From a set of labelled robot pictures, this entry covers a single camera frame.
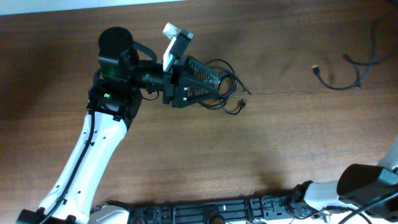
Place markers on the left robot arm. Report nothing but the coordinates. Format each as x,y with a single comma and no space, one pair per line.
127,69

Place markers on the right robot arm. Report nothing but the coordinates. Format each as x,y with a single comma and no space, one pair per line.
364,190

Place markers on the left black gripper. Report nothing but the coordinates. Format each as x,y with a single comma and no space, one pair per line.
171,88

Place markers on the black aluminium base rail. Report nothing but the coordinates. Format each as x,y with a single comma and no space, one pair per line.
247,210

